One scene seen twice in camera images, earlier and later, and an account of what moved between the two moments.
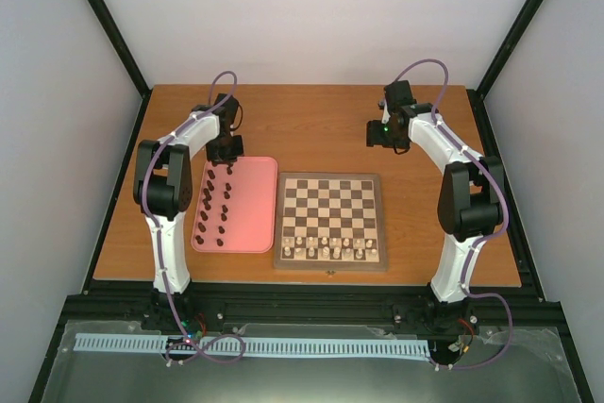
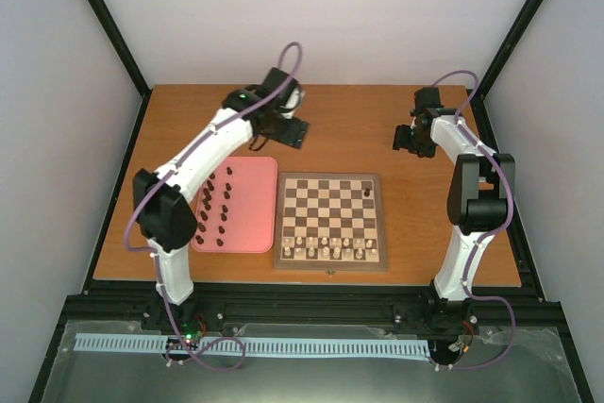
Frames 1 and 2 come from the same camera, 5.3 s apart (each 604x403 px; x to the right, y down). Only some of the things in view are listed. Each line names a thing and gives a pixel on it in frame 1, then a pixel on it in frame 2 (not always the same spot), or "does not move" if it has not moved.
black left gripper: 238,152 -> 293,137
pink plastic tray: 237,209 does not move
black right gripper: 373,138 -> 400,142
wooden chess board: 332,222 does not move
